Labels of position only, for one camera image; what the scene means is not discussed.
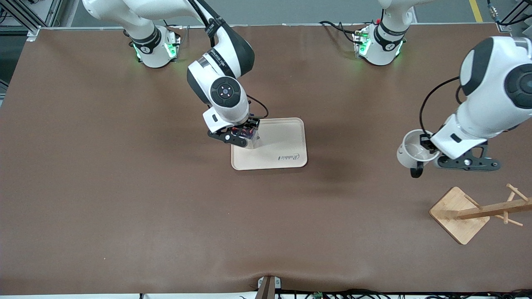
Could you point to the wooden cup rack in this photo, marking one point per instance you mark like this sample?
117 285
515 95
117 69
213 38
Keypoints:
457 224

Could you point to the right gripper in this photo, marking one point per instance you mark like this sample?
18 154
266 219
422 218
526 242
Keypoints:
252 123

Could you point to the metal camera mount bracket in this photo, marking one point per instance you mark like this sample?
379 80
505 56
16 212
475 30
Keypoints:
268 287

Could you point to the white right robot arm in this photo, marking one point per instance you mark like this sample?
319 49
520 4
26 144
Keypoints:
224 54

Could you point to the beige plastic tray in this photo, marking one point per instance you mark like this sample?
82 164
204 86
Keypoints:
282 141

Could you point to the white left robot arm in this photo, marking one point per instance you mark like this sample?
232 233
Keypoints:
490 104

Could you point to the blue white milk carton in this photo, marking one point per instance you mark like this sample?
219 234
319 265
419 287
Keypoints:
251 142

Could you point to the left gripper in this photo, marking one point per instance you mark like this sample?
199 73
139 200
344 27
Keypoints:
425 142

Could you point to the aluminium frame profile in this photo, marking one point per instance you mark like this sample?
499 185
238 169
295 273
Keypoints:
25 16
513 16

